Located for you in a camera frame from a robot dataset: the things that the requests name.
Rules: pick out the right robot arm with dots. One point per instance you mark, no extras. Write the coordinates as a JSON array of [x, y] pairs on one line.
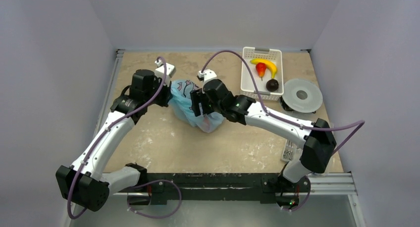
[[314, 138]]

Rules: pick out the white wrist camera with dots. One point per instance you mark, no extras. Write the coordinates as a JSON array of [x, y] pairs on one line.
[[206, 76], [165, 72]]

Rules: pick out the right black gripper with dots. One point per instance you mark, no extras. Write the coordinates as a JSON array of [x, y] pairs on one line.
[[197, 102]]

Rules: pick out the dark purple fake plum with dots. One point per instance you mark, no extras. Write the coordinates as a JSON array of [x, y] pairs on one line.
[[272, 85]]

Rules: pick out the yellow fake banana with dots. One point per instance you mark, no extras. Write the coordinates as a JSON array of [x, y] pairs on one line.
[[269, 65]]

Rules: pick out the white plastic basket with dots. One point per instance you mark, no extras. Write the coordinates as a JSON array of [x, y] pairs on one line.
[[249, 77]]

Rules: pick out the round white scale disc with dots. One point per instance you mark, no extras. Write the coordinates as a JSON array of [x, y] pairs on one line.
[[302, 96]]

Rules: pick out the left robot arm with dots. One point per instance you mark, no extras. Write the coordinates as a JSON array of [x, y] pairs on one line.
[[84, 181]]

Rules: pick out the blue printed plastic bag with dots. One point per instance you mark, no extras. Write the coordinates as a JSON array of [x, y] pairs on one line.
[[181, 104]]

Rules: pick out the red fake pear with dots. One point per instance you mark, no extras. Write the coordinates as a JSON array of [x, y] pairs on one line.
[[261, 68]]

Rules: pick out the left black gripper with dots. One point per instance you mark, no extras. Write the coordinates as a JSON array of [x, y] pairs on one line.
[[168, 95]]

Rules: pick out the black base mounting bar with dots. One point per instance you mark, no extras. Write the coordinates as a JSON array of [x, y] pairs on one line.
[[266, 188]]

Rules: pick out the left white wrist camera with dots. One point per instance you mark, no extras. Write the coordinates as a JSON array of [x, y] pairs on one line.
[[165, 72]]

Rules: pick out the aluminium frame rail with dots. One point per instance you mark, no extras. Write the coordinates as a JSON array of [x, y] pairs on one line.
[[119, 53]]

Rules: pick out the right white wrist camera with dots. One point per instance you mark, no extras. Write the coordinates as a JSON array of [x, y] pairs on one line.
[[206, 76]]

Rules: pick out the barcode label card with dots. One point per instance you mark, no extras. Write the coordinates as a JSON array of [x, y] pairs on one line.
[[288, 151]]

